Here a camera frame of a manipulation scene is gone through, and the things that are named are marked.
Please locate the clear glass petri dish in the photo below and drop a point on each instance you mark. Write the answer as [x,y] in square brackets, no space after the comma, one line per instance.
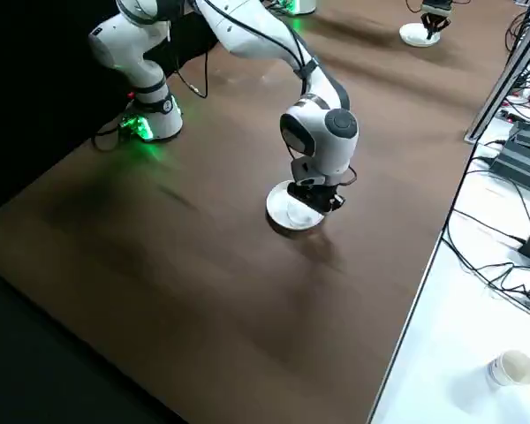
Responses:
[300,215]

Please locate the black charger box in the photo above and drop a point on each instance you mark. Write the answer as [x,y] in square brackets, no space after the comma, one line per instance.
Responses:
[519,170]
[527,134]

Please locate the white paper cup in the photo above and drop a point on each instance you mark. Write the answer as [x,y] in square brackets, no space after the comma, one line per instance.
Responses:
[510,368]

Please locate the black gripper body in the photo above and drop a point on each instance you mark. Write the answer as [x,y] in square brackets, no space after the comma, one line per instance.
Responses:
[436,6]
[318,196]

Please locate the aluminium centre post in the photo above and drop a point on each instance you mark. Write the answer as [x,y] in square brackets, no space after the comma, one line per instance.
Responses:
[499,88]

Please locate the white ceramic saucer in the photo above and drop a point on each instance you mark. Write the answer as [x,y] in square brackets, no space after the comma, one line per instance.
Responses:
[417,36]
[282,207]

